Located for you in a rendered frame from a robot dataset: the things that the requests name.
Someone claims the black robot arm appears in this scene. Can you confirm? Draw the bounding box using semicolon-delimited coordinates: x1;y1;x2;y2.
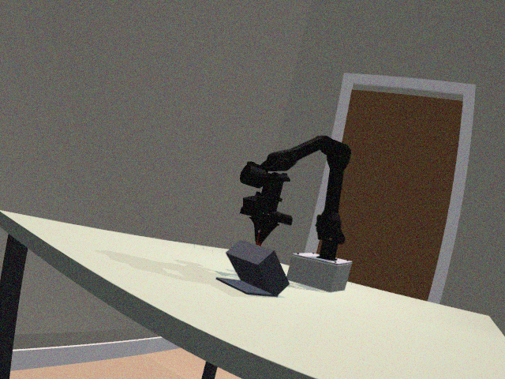
240;135;351;261

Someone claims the grey sloped panel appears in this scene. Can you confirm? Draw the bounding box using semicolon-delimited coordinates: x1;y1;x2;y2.
216;240;290;297

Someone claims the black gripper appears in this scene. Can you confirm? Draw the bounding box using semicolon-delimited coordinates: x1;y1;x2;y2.
240;190;293;243

